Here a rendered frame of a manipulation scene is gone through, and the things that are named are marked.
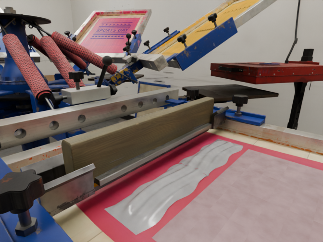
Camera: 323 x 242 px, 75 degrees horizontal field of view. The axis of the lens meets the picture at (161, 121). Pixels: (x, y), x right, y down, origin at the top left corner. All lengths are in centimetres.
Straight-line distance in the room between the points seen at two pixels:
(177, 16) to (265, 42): 113
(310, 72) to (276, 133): 94
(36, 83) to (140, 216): 58
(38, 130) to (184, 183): 33
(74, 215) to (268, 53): 226
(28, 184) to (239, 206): 28
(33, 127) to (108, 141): 23
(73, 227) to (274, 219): 28
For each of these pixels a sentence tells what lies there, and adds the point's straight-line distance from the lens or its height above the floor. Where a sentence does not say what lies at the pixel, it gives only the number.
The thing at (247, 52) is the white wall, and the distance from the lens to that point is 246.
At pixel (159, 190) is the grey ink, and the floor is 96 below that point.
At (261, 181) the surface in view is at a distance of 44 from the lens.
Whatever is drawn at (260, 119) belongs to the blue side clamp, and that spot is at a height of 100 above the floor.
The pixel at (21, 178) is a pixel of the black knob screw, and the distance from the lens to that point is 25.
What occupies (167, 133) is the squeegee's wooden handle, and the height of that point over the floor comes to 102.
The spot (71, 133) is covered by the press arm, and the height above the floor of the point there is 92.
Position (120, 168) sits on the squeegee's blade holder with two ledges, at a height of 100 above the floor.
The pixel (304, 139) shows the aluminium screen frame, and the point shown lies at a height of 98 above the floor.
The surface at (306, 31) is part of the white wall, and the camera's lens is 235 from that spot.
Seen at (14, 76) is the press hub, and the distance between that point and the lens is 109.
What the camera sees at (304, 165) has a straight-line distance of 53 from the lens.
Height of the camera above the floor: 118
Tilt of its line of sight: 18 degrees down
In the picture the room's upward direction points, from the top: straight up
